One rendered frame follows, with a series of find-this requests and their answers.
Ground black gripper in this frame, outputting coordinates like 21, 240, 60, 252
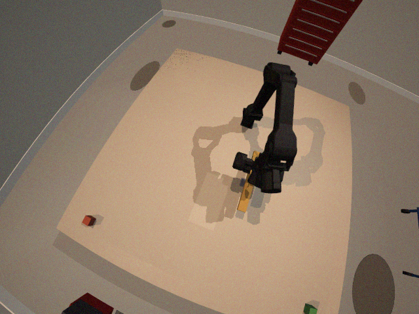
233, 152, 284, 182

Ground green cube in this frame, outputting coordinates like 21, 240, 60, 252
303, 304, 318, 314

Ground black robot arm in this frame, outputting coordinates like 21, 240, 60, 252
240, 62, 297, 194

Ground small red cube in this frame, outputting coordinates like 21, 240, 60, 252
82, 215, 96, 226

